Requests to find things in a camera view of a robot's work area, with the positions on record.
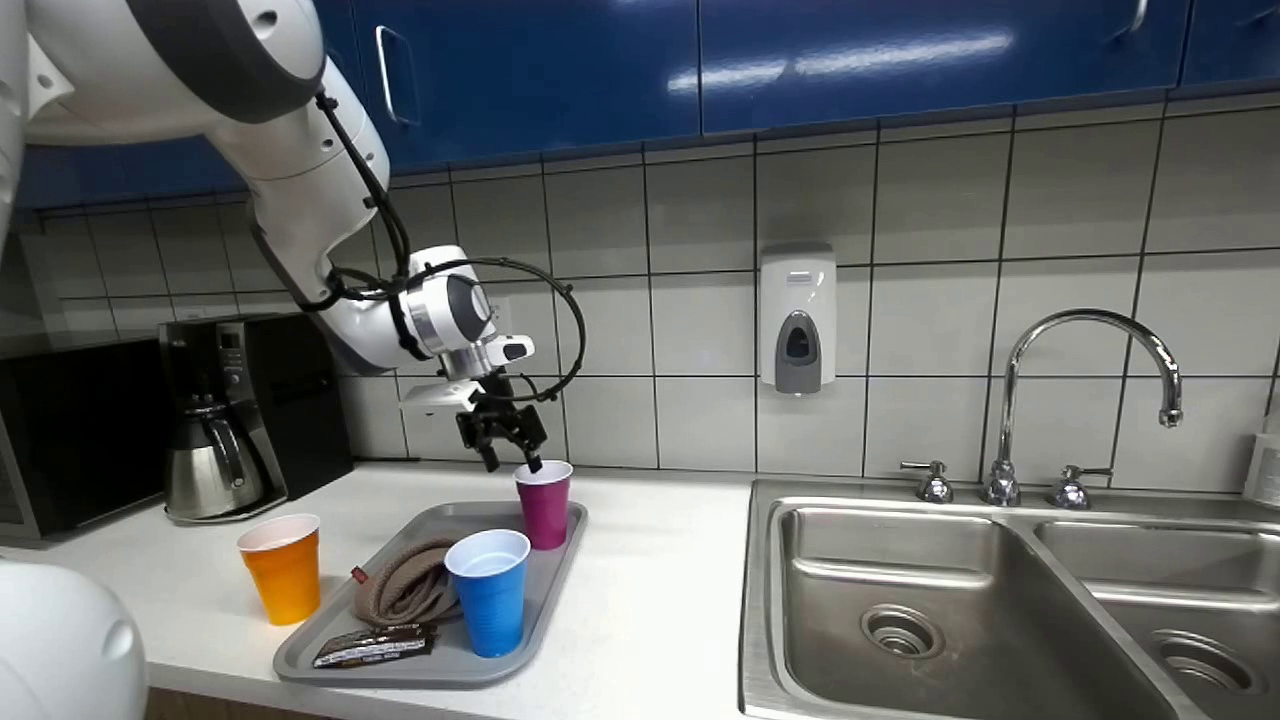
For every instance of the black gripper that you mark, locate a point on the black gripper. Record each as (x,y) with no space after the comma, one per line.
(502,420)

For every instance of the magenta plastic cup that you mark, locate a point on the magenta plastic cup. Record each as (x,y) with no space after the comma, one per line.
(546,514)

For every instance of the blue plastic cup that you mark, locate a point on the blue plastic cup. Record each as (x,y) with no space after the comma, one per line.
(491,606)

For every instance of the orange plastic cup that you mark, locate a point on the orange plastic cup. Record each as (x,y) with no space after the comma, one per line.
(286,582)

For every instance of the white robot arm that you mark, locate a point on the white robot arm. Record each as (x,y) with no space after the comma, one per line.
(161,54)

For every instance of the grey plastic tray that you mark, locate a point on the grey plastic tray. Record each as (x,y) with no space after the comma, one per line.
(402,662)

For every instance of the beige knitted cloth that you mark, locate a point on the beige knitted cloth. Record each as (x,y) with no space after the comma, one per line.
(404,584)

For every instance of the black coffee maker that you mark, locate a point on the black coffee maker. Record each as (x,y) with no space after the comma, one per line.
(311,415)

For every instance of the dark snack wrapper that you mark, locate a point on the dark snack wrapper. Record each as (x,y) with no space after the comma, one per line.
(374,649)

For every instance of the steel coffee carafe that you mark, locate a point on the steel coffee carafe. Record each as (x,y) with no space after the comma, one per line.
(206,469)

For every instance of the stainless steel double sink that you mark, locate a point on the stainless steel double sink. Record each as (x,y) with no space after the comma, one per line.
(855,561)

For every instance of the blue cabinet door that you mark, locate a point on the blue cabinet door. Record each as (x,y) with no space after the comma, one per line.
(105,170)
(1235,40)
(563,65)
(933,54)

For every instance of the black microwave oven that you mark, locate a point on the black microwave oven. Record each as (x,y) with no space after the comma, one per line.
(81,440)

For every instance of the white rounded robot shell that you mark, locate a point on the white rounded robot shell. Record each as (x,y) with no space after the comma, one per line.
(61,644)

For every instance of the chrome gooseneck faucet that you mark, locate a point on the chrome gooseneck faucet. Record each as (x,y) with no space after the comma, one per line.
(1010,403)

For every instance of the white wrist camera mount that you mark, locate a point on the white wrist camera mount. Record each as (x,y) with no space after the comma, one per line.
(441,396)

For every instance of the white wall soap dispenser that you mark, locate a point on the white wall soap dispenser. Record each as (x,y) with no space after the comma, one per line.
(796,313)

